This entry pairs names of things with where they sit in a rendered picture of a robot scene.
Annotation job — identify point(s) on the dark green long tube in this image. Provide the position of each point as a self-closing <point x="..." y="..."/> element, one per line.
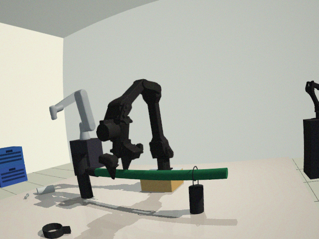
<point x="167" y="175"/>

